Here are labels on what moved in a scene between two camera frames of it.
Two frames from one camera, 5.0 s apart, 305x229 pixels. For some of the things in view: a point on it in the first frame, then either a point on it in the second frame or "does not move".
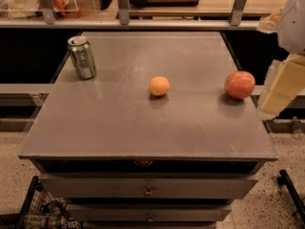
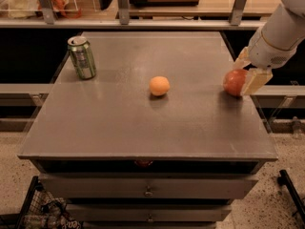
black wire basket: x=45 y=211 does not move
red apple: x=239 y=84 does not move
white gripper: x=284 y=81 to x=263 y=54
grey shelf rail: x=50 y=21 does not move
